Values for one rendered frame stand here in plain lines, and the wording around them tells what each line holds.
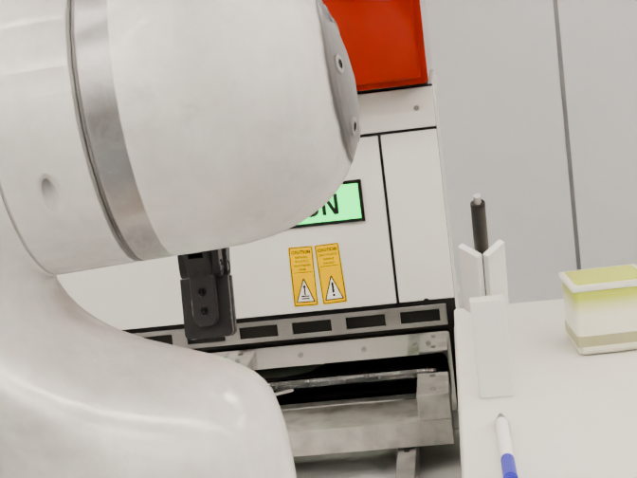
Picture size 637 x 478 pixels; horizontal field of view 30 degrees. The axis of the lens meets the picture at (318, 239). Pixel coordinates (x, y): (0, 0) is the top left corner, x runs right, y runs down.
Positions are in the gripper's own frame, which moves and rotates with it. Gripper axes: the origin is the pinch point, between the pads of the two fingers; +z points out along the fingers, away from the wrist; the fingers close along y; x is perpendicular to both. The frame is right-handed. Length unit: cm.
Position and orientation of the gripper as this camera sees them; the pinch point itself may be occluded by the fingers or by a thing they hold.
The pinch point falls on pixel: (209, 307)
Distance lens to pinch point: 78.8
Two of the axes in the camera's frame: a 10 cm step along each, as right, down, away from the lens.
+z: 1.0, 9.9, -0.5
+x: 9.9, -1.0, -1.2
